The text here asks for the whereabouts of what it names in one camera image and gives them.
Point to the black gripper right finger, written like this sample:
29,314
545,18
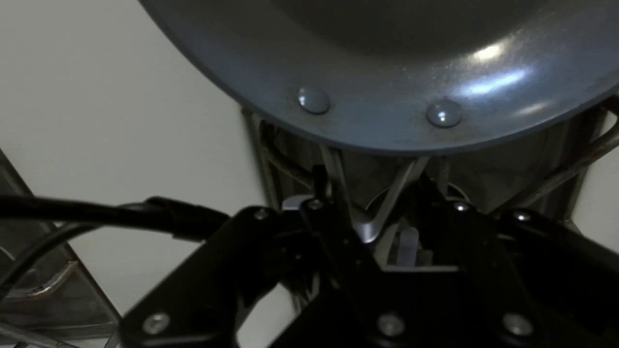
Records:
541,271

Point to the white gas stove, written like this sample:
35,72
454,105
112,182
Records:
127,97

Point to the dark grey frying pan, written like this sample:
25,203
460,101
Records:
387,78

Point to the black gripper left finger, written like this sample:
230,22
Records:
213,277

